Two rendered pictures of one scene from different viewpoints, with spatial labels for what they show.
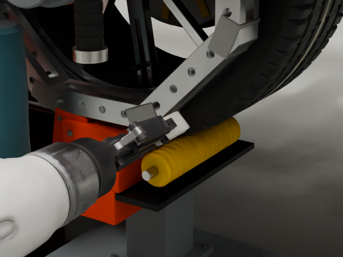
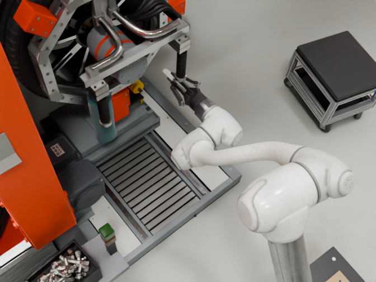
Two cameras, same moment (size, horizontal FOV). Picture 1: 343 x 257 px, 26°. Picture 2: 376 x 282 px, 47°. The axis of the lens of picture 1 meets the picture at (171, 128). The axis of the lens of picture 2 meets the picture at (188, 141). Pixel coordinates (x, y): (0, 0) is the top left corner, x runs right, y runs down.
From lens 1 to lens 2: 1.68 m
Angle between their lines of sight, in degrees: 67
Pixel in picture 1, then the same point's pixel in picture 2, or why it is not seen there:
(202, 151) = not seen: hidden behind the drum
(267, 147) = not seen: outside the picture
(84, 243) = (75, 134)
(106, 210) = (126, 112)
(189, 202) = not seen: hidden behind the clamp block
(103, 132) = (123, 93)
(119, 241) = (79, 122)
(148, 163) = (136, 88)
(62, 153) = (211, 102)
